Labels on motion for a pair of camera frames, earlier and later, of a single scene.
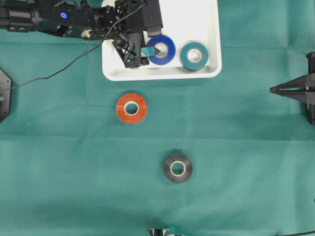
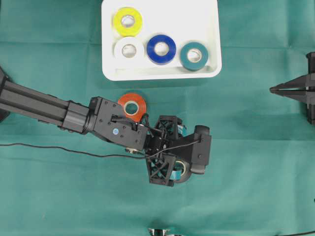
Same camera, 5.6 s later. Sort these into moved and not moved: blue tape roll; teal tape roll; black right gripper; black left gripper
Moved: black left gripper
Not moved: teal tape roll; black right gripper; blue tape roll
